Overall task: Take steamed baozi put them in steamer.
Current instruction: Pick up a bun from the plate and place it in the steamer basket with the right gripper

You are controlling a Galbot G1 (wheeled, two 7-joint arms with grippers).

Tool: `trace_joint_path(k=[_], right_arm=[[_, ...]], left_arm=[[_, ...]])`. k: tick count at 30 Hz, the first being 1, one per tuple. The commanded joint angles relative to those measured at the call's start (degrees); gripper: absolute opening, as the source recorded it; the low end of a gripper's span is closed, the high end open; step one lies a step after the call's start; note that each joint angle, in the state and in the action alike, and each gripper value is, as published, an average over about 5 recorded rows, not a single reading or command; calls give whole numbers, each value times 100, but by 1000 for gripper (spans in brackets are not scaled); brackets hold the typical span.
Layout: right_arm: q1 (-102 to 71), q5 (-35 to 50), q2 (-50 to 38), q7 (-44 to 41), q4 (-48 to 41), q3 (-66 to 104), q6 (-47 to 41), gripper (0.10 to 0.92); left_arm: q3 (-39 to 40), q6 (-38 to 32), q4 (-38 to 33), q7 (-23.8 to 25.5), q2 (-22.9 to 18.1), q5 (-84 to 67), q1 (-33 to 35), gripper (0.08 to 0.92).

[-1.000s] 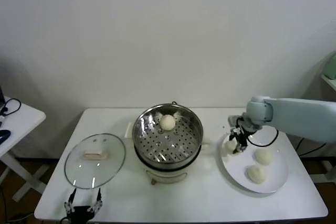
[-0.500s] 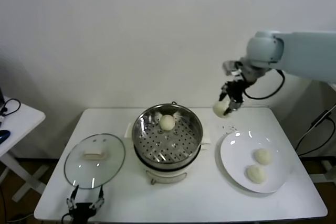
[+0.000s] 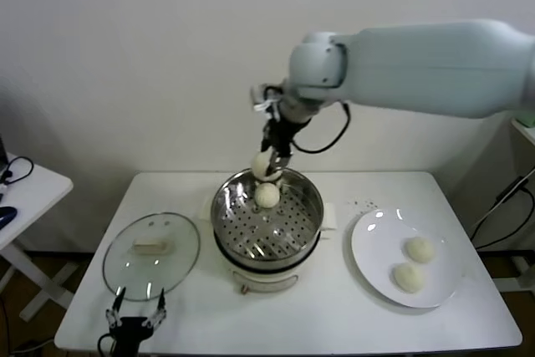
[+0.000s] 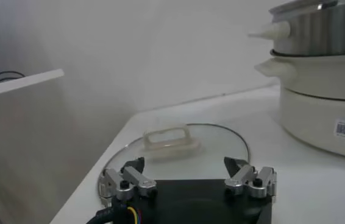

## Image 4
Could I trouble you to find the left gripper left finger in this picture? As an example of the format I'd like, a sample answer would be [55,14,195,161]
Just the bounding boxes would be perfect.
[98,156,158,208]

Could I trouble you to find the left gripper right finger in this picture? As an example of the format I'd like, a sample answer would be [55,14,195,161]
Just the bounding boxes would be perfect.
[223,156,277,200]

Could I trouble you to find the stainless steel steamer basket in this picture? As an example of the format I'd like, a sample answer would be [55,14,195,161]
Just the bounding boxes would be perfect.
[247,0,345,58]

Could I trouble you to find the cream electric cooker base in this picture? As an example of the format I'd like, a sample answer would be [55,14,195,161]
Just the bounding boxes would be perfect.
[254,54,345,161]

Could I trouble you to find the left gripper wire bundle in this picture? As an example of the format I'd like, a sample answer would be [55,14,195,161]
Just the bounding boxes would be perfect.
[86,204,143,224]

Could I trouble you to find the glass lid with cream handle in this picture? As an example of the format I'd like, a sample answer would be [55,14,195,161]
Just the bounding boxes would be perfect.
[99,122,251,208]

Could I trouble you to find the thin black looped cable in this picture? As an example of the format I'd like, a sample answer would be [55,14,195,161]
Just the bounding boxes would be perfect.
[0,70,26,83]

